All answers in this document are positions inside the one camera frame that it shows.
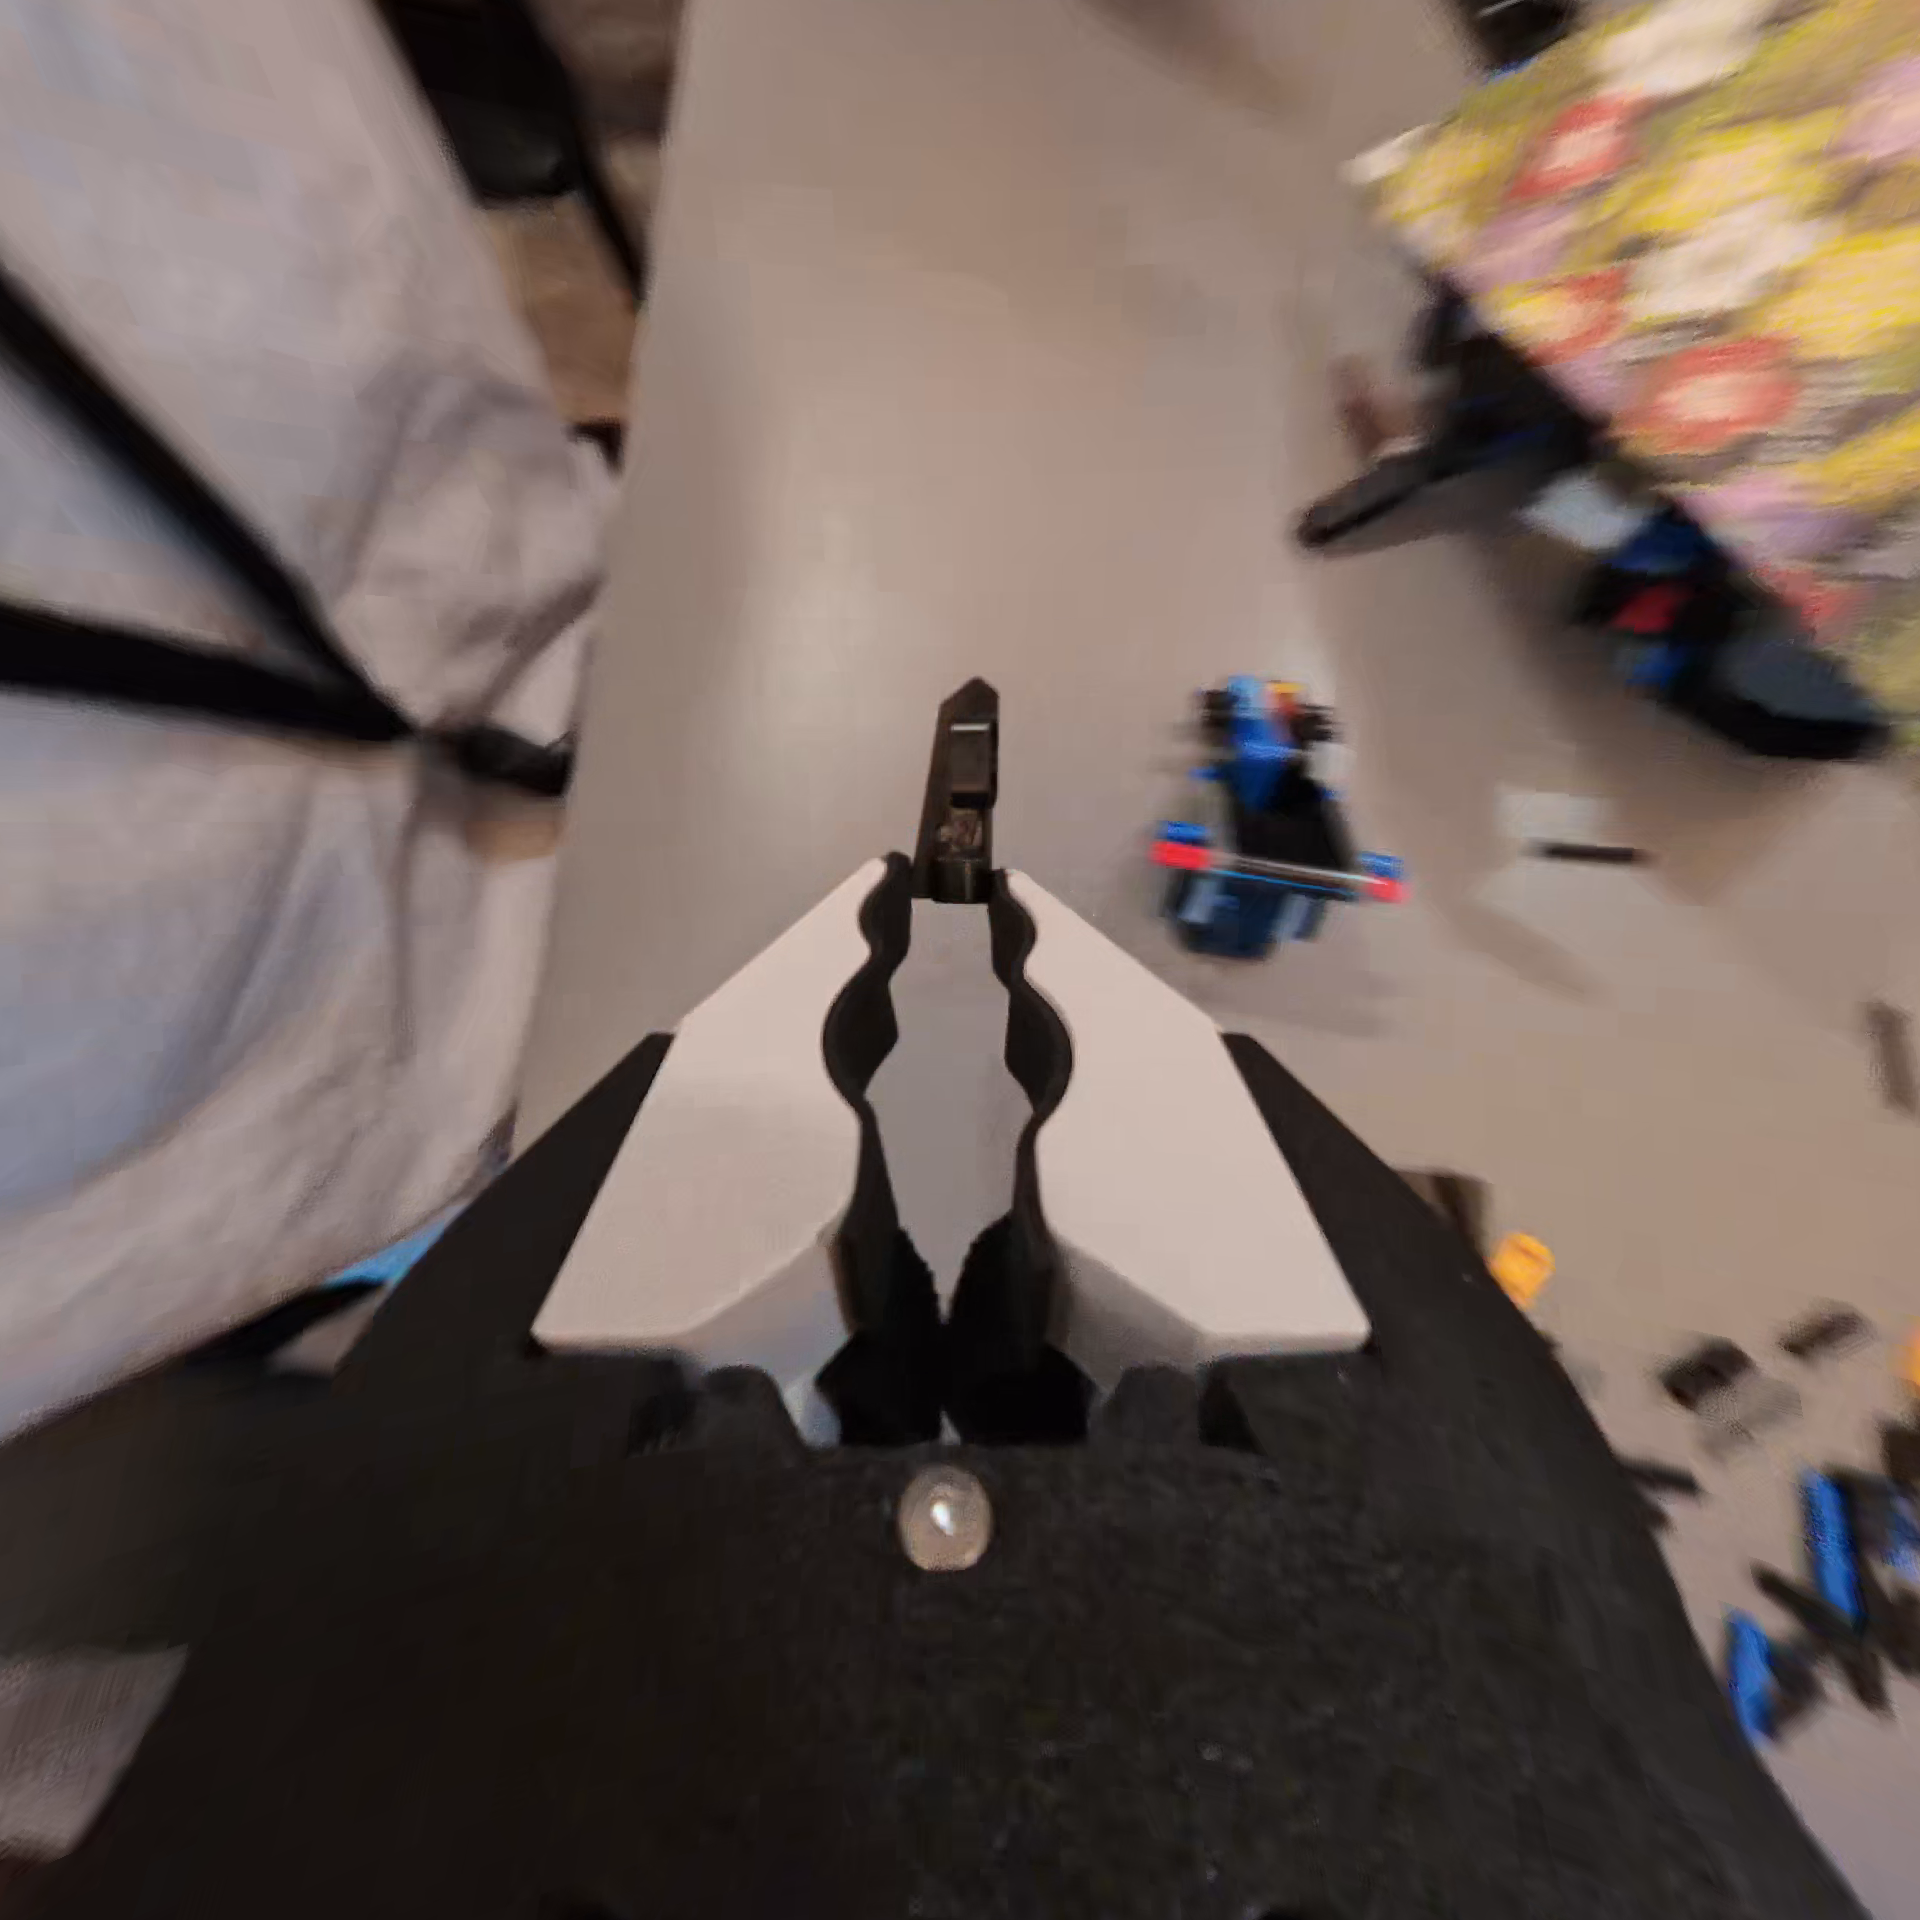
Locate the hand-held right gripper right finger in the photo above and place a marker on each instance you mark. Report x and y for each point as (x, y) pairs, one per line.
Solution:
(1185, 1200)

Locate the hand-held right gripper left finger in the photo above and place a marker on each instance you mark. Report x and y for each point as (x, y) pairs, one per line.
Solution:
(706, 1185)

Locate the black lego beam piece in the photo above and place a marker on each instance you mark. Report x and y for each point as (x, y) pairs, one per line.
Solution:
(961, 780)

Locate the small orange lego piece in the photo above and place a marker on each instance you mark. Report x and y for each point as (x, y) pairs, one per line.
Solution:
(1521, 1268)

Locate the blue lego car assembly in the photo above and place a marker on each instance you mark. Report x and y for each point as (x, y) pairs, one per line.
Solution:
(1267, 825)

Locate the pile of loose lego pieces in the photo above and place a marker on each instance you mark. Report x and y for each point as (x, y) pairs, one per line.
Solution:
(1829, 1560)

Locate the black and blue lego assembly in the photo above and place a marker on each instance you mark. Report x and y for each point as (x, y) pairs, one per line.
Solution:
(1724, 629)

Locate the person's light grey clothing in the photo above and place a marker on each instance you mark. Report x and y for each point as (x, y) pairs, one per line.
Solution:
(225, 973)

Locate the floral patterned sheet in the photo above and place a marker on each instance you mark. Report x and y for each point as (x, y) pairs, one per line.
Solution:
(1695, 254)

